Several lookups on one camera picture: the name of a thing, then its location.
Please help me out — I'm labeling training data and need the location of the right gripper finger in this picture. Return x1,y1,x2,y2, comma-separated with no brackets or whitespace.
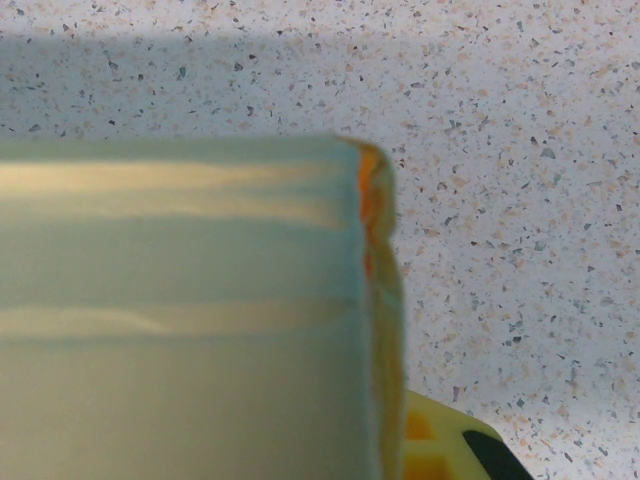
402,389,532,480

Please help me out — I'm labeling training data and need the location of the yellow paper box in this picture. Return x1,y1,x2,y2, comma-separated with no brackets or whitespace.
0,133,407,480

